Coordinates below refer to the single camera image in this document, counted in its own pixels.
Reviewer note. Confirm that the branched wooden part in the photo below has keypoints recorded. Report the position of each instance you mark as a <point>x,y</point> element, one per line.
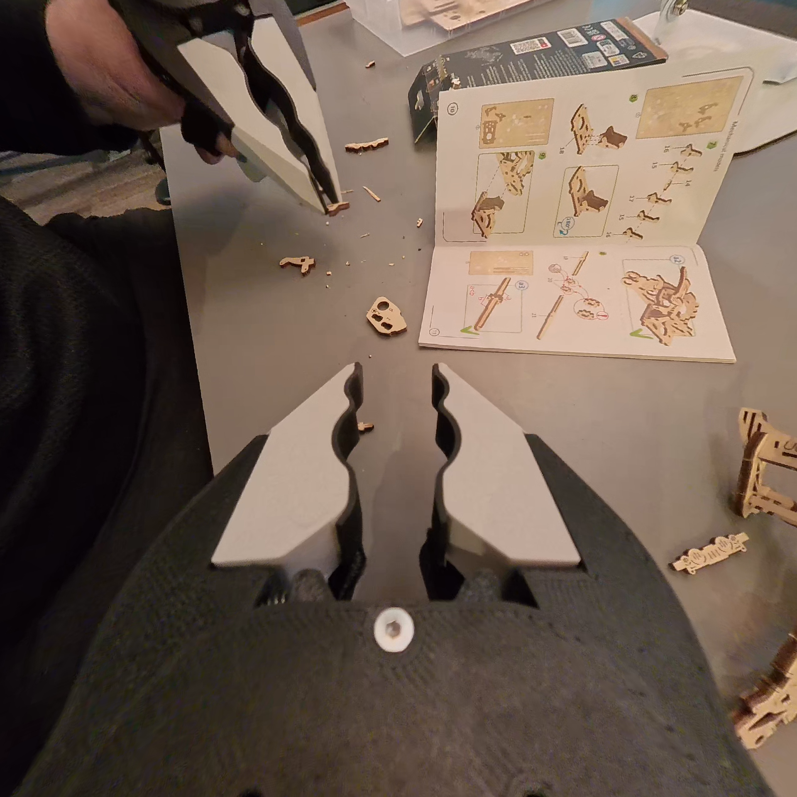
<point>299,264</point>

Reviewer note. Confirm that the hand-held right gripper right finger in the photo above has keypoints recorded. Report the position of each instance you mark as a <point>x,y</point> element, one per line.
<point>504,498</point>

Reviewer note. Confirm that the toothed wooden strip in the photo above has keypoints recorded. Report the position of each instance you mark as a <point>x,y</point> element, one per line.
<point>367,145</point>

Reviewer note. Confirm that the wooden parts sheet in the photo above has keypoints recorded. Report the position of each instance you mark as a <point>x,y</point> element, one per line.
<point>448,15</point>

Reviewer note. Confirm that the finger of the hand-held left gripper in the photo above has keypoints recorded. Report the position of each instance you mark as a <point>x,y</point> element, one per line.
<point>302,99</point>
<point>243,106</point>

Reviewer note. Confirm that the engraved wooden strip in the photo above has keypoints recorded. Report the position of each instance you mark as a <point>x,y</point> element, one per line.
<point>710,553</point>

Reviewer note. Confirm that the instruction booklet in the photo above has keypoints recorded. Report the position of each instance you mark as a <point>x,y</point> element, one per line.
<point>560,299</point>

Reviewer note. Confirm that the wooden part with holes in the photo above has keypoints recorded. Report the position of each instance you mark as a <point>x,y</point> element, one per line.
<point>387,314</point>

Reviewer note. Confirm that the wooden model assembly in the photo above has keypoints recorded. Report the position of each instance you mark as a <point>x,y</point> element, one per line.
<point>763,479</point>

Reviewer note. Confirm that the person's left hand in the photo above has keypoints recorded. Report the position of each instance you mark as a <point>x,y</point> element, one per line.
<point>106,68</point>

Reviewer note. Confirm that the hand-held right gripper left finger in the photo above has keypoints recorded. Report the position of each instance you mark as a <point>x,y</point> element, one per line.
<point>286,492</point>

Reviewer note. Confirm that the black cardboard box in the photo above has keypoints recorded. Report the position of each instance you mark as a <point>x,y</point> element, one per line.
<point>529,56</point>

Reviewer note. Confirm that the small dark wooden part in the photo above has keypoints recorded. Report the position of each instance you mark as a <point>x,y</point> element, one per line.
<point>339,208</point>

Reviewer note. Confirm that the person's left forearm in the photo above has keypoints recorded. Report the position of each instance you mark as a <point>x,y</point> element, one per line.
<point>25,75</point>

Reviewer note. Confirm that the clear plastic container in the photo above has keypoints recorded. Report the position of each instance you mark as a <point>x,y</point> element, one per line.
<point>373,25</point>

